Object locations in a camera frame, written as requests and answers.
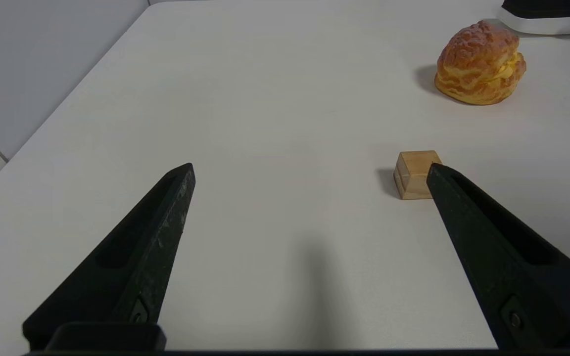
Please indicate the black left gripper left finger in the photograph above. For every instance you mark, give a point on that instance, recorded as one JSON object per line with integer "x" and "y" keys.
{"x": 136, "y": 262}

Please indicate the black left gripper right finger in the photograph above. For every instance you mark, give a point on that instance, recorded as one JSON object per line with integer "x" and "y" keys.
{"x": 502, "y": 267}

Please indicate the golden cream puff pastry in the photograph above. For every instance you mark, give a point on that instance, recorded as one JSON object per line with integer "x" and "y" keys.
{"x": 478, "y": 64}

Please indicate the small wooden cube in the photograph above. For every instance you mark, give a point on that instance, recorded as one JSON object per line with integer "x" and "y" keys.
{"x": 412, "y": 171}

